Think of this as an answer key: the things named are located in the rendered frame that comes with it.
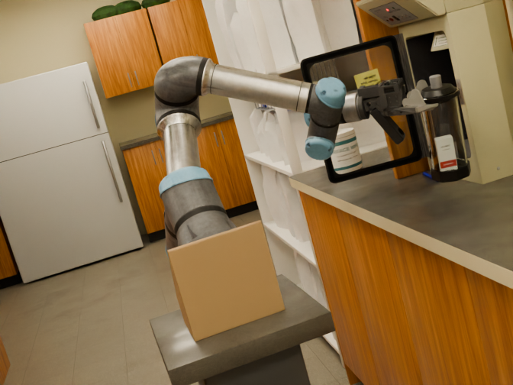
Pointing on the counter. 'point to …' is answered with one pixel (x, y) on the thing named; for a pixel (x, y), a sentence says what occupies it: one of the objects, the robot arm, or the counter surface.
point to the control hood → (432, 8)
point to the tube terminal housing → (479, 79)
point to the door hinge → (411, 90)
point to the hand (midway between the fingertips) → (438, 101)
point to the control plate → (392, 13)
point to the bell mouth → (439, 41)
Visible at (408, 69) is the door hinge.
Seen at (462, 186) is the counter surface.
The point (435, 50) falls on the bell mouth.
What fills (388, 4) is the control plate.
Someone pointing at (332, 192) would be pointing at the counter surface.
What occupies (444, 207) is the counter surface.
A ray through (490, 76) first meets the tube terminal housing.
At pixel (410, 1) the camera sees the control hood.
